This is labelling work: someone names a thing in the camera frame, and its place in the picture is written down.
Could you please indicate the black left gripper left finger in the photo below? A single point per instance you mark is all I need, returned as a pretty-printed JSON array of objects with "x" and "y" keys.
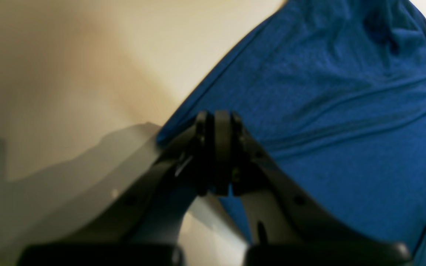
[{"x": 142, "y": 226}]

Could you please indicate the dark blue t-shirt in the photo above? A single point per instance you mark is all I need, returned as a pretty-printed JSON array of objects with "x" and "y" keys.
[{"x": 335, "y": 91}]

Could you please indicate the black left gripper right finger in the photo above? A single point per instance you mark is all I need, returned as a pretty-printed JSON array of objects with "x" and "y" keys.
[{"x": 288, "y": 227}]

